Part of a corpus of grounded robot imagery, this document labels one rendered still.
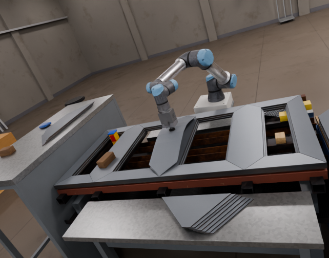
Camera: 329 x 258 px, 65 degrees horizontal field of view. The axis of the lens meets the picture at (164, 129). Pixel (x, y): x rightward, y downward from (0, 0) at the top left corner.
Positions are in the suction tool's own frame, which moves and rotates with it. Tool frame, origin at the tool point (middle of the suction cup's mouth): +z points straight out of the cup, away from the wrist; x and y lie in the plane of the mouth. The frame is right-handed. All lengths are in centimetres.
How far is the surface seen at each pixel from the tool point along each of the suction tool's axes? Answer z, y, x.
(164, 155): 3.1, 2.7, -22.1
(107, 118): 1, -87, 40
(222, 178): 11, 38, -33
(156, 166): 5.0, 0.1, -29.6
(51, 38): -112, -808, 681
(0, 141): 25, -348, 71
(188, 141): 7.7, 9.1, -0.6
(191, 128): 7.0, 6.2, 14.8
